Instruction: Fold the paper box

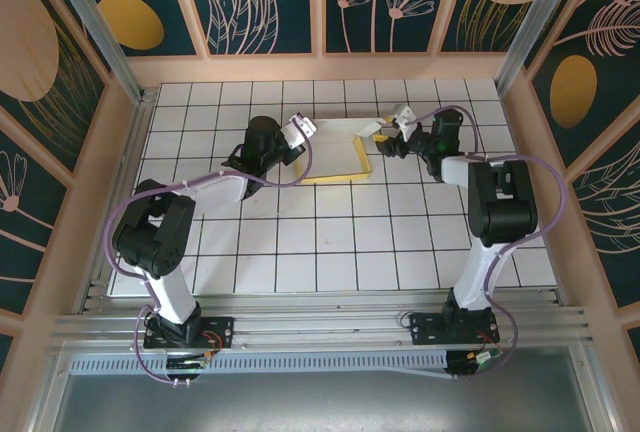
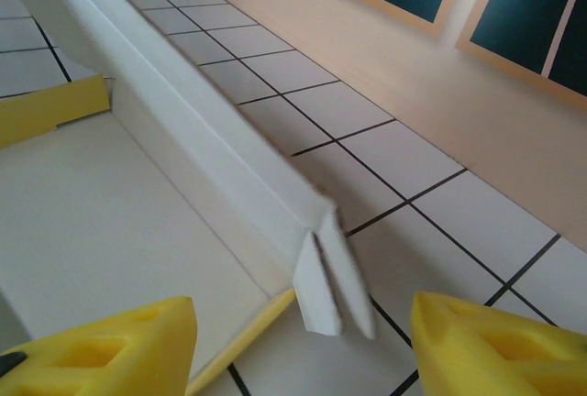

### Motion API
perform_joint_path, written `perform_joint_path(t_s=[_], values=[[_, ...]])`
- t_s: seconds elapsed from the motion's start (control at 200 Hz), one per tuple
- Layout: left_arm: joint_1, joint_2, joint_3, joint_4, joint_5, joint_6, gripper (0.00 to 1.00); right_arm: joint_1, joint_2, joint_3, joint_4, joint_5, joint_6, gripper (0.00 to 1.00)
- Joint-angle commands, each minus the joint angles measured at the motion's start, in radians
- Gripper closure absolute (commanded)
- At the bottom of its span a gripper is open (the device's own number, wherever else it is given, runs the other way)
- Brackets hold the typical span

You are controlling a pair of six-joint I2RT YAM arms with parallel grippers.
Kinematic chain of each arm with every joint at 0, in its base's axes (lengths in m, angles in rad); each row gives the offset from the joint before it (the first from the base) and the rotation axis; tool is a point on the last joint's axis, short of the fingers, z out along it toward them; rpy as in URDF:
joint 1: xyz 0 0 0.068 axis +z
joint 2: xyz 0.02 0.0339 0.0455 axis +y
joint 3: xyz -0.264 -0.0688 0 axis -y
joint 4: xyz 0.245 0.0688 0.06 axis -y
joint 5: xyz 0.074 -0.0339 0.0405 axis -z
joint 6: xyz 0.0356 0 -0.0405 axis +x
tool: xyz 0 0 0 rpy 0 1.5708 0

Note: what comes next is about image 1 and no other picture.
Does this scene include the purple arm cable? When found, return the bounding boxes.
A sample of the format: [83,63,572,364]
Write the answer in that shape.
[403,104,569,382]
[103,114,315,386]

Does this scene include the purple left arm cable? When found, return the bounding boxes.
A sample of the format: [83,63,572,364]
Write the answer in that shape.
[103,114,315,386]

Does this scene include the grey metal sheet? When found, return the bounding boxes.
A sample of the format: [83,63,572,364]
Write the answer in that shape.
[29,349,619,432]

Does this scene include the aluminium side rail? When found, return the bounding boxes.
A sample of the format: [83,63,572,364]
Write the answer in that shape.
[79,86,159,313]

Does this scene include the aluminium corner post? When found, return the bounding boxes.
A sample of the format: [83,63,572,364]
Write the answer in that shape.
[42,0,147,103]
[494,0,577,88]

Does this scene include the long aluminium base rails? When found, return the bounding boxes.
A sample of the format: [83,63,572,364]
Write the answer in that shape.
[49,289,596,353]

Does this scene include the grey slotted cable duct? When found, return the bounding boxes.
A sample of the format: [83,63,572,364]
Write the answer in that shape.
[69,349,451,379]

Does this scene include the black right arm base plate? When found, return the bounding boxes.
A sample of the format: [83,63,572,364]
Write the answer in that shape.
[408,311,501,346]

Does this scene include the white gridded table mat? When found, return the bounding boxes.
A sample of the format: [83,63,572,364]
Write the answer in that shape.
[107,79,560,298]

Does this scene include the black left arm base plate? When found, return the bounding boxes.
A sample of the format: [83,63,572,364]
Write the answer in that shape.
[143,316,236,350]

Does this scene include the yellow and white paper box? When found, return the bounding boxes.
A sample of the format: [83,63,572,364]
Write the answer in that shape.
[293,117,384,186]

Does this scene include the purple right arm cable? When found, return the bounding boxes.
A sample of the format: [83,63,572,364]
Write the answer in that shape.
[403,104,569,382]

